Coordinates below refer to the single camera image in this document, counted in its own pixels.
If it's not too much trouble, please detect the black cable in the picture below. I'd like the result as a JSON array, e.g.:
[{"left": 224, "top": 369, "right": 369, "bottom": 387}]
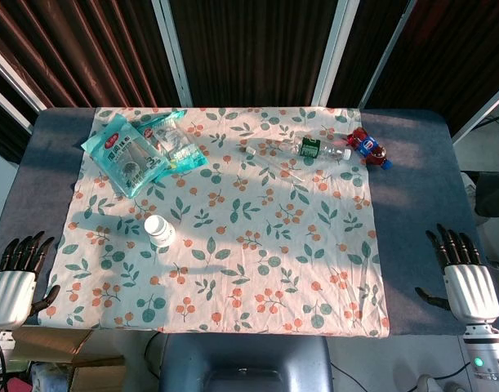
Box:
[{"left": 434, "top": 360, "right": 477, "bottom": 382}]

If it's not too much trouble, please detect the cardboard box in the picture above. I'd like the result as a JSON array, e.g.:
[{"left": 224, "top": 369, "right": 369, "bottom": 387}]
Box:
[{"left": 8, "top": 326, "right": 127, "bottom": 392}]

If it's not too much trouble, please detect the white paper cup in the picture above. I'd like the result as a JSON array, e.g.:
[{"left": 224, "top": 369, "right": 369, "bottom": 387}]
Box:
[{"left": 144, "top": 215, "right": 176, "bottom": 247}]

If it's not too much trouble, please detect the floral tablecloth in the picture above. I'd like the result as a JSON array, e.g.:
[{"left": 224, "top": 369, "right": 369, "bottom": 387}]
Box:
[{"left": 38, "top": 106, "right": 392, "bottom": 338}]

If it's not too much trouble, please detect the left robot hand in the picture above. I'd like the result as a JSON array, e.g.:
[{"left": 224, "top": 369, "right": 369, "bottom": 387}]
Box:
[{"left": 0, "top": 230, "right": 61, "bottom": 330}]

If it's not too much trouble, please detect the teal clear plastic package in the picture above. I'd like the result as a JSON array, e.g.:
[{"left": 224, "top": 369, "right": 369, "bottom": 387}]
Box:
[{"left": 135, "top": 109, "right": 210, "bottom": 172}]

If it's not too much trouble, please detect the thin clear pipette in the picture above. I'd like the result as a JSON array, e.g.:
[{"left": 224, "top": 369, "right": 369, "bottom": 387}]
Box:
[{"left": 267, "top": 156, "right": 305, "bottom": 183}]

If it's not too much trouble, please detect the blue grey chair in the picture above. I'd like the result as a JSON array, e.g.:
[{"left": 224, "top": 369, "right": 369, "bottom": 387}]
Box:
[{"left": 158, "top": 332, "right": 334, "bottom": 392}]

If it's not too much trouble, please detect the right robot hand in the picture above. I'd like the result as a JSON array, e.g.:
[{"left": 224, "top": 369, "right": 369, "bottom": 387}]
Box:
[{"left": 414, "top": 223, "right": 499, "bottom": 326}]

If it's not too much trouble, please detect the red soda bottle blue cap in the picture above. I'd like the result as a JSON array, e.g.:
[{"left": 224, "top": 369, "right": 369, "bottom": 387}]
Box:
[{"left": 345, "top": 127, "right": 394, "bottom": 171}]

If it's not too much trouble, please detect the clear bottle green label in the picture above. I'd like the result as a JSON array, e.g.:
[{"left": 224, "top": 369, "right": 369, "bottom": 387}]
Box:
[{"left": 288, "top": 136, "right": 352, "bottom": 162}]

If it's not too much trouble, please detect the white screen frame post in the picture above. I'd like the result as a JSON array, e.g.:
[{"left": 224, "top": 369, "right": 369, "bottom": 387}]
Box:
[
  {"left": 311, "top": 0, "right": 360, "bottom": 108},
  {"left": 452, "top": 79, "right": 499, "bottom": 145},
  {"left": 359, "top": 0, "right": 417, "bottom": 110},
  {"left": 0, "top": 40, "right": 47, "bottom": 131},
  {"left": 151, "top": 0, "right": 193, "bottom": 107}
]

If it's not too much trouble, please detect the clear glass test tube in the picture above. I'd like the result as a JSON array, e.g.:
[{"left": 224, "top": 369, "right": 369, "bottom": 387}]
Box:
[{"left": 240, "top": 139, "right": 299, "bottom": 156}]

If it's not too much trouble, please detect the teal wipes package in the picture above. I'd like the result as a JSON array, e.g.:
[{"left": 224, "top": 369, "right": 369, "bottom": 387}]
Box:
[{"left": 81, "top": 114, "right": 172, "bottom": 199}]

